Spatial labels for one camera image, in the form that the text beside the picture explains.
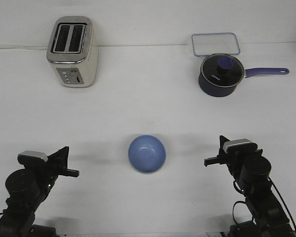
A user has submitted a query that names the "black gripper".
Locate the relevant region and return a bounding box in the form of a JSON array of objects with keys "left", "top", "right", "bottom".
[
  {"left": 204, "top": 135, "right": 236, "bottom": 169},
  {"left": 47, "top": 146, "right": 79, "bottom": 183}
]

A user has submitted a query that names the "blue bowl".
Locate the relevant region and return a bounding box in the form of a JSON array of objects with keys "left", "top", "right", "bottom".
[{"left": 128, "top": 134, "right": 166, "bottom": 174}]

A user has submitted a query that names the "green bowl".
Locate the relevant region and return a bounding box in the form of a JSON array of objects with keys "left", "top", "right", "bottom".
[{"left": 134, "top": 148, "right": 166, "bottom": 174}]

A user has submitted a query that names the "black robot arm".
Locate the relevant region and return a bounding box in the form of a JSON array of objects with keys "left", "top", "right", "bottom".
[
  {"left": 204, "top": 135, "right": 296, "bottom": 237},
  {"left": 0, "top": 146, "right": 79, "bottom": 237}
]

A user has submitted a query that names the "dark blue saucepan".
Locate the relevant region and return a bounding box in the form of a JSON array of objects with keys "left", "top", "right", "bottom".
[{"left": 198, "top": 68, "right": 290, "bottom": 97}]

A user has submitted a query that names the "glass pot lid blue knob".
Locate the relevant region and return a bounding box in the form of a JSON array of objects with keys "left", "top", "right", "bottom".
[{"left": 200, "top": 53, "right": 245, "bottom": 77}]

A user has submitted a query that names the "silver two-slot toaster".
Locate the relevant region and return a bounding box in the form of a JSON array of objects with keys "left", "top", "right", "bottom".
[{"left": 46, "top": 16, "right": 99, "bottom": 88}]

